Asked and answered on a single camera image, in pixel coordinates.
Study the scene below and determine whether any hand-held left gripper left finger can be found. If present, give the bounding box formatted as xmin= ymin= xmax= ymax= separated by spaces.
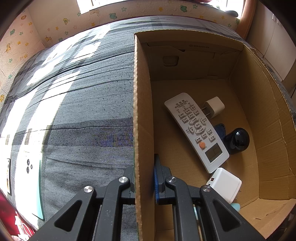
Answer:
xmin=30 ymin=166 xmax=136 ymax=241

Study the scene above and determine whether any small dark object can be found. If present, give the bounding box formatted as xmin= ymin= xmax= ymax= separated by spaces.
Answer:
xmin=221 ymin=9 xmax=238 ymax=18

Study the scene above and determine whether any beige wooden wardrobe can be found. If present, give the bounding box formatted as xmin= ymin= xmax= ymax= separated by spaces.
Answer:
xmin=238 ymin=0 xmax=296 ymax=93

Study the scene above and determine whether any brown cardboard box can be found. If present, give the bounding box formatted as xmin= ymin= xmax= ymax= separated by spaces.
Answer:
xmin=134 ymin=29 xmax=296 ymax=241

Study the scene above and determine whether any large white charger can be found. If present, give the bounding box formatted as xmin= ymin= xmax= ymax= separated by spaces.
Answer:
xmin=205 ymin=167 xmax=242 ymax=204

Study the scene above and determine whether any grey plaid bed sheet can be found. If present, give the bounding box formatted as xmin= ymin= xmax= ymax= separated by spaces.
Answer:
xmin=0 ymin=15 xmax=296 ymax=241

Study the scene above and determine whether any white remote control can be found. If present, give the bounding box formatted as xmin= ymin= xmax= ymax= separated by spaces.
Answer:
xmin=164 ymin=93 xmax=230 ymax=174

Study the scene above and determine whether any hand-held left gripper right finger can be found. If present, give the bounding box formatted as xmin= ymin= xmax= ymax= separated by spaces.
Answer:
xmin=154 ymin=154 xmax=264 ymax=241

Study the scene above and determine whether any blue key fob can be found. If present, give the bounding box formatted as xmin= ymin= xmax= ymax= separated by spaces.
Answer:
xmin=214 ymin=123 xmax=226 ymax=139

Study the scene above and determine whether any small white charger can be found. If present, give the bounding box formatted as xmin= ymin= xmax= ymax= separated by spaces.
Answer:
xmin=203 ymin=97 xmax=225 ymax=119

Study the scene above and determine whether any black glossy cylinder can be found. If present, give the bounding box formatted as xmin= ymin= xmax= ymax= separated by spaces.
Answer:
xmin=223 ymin=128 xmax=250 ymax=155

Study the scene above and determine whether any window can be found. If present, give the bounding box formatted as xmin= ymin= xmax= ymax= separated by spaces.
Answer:
xmin=76 ymin=0 xmax=243 ymax=14

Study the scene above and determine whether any teal cosmetic bottle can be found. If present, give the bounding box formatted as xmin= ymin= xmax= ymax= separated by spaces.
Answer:
xmin=193 ymin=202 xmax=241 ymax=220

